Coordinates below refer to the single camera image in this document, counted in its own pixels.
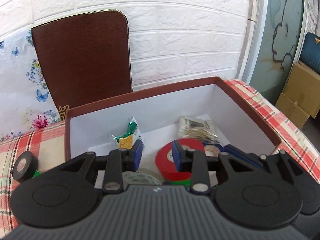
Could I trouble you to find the green cardboard box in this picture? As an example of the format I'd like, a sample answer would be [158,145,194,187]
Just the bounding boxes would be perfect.
[33,170,42,178]

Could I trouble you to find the blue cushion chair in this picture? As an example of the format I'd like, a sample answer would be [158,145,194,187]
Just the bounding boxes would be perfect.
[299,33,320,74]

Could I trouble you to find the blue tape roll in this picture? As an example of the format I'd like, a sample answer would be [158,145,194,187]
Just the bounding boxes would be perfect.
[203,142,223,157]

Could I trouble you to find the black tape roll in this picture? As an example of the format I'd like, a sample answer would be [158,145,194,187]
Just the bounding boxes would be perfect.
[12,151,38,184]

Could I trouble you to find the brown shoe box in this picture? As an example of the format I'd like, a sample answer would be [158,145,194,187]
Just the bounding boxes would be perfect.
[64,76,283,190]

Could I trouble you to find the cartoon painted glass door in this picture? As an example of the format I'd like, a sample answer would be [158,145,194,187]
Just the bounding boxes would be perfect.
[237,0,319,104]

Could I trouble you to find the cardboard boxes stack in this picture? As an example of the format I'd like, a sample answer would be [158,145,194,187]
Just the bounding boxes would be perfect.
[276,62,320,129]

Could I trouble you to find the green white snack packet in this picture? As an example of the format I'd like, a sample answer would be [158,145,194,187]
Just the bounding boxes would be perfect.
[110,117,142,149]

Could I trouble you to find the red tape roll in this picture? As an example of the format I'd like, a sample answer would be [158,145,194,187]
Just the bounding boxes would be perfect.
[155,138,204,183]

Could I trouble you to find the red plaid bed sheet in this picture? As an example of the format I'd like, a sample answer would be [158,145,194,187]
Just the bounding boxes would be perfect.
[1,77,319,236]

